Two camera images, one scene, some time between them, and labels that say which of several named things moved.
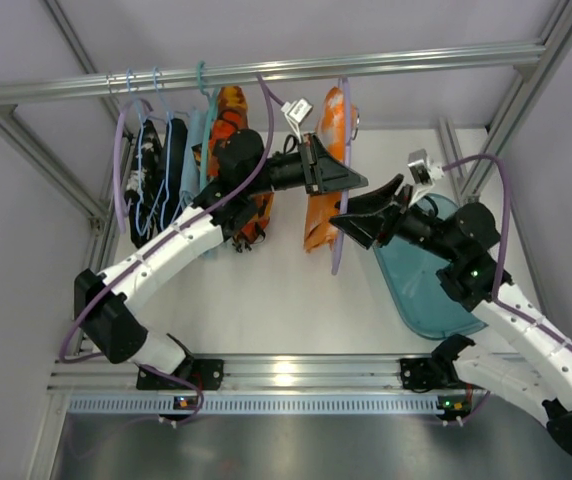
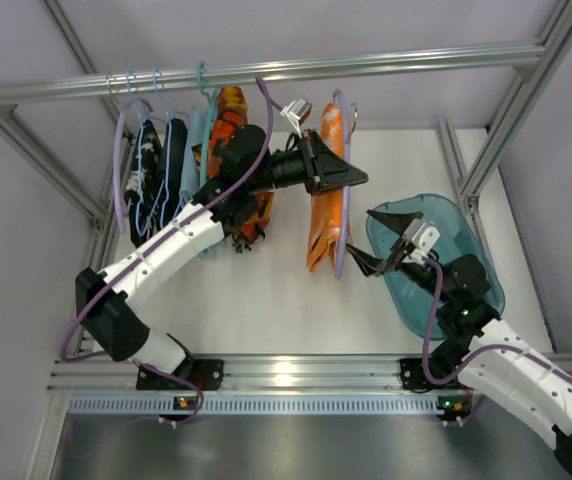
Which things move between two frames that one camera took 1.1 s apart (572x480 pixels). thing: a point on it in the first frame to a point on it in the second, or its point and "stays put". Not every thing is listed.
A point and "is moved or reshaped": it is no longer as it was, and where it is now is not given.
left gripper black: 311,167 stays put
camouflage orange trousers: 230,113 stays put
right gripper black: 396,216 to 397,256
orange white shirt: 321,232 is moved or reshaped
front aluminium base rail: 351,376 stays put
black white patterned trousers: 142,192 stays put
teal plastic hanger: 211,97 stays put
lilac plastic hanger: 349,128 is moved or reshaped
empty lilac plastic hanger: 117,196 stays put
